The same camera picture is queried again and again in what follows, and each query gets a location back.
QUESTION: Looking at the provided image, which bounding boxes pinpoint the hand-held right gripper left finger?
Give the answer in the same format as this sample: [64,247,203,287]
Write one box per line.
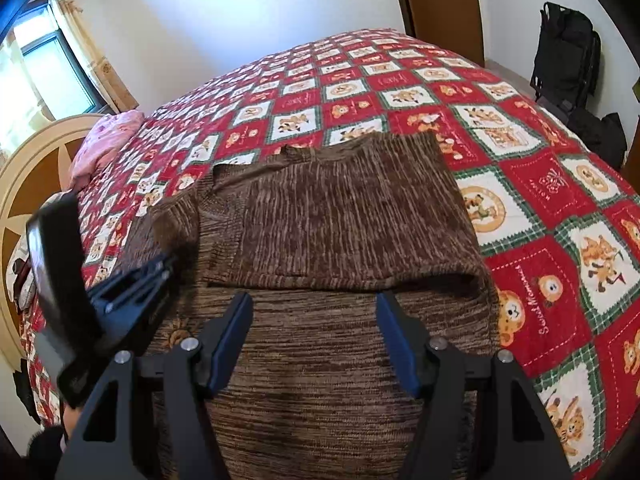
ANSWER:
[55,291,254,480]

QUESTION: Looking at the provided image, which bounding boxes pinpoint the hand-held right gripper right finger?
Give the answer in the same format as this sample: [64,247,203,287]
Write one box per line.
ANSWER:
[376,291,573,480]

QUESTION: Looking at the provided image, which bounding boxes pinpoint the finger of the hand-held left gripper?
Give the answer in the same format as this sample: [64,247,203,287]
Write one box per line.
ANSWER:
[88,253,180,353]

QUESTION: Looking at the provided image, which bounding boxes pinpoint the brown knitted sweater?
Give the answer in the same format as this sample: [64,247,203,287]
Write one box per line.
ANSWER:
[112,131,501,480]

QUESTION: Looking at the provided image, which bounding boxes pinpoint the person's left forearm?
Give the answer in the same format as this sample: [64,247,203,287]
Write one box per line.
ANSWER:
[22,405,83,461]

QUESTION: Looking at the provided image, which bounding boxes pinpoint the printed beige cloth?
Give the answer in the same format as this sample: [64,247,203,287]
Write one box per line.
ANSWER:
[12,240,38,316]

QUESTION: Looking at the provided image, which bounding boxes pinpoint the cream wooden headboard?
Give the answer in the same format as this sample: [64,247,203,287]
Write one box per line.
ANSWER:
[0,114,108,361]

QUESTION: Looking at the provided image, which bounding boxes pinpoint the pink pillow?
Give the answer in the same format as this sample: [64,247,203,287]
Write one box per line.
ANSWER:
[70,109,146,193]

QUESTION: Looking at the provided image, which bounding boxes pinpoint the window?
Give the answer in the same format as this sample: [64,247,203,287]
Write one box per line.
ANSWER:
[0,2,98,121]

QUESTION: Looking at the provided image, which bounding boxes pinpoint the red patchwork bear quilt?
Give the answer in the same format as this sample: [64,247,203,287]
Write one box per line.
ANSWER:
[20,27,640,480]

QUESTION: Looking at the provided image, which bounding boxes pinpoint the cream patterned curtain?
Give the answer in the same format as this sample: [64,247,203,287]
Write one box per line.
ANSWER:
[47,0,138,113]

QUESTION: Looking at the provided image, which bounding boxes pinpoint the black bag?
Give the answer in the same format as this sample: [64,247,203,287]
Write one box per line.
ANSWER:
[567,107,628,168]

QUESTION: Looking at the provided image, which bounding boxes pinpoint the black folded stroller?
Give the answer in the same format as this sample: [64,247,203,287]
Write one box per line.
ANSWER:
[530,2,603,111]

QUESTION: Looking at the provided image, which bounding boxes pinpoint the brown wooden door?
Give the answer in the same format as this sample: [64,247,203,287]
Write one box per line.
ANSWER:
[387,0,486,67]

